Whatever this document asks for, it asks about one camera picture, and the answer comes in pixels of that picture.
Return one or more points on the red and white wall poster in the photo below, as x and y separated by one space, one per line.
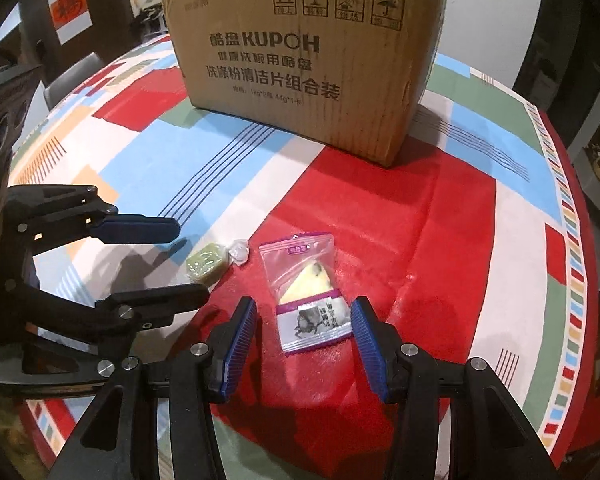
70 7

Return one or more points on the colourful patchwork tablecloth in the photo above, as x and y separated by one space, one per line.
430 210

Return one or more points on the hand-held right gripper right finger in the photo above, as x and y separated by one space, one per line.
367 350

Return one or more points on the grey chair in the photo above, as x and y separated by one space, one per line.
72 80

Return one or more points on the green candy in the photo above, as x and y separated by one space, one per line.
207 260

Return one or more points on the cardboard box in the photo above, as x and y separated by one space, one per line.
305 70

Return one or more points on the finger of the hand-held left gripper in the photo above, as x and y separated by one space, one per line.
155 302
135 230

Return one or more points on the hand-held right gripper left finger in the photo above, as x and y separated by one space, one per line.
237 345

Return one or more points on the purple clear snack packet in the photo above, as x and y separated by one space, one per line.
310 320

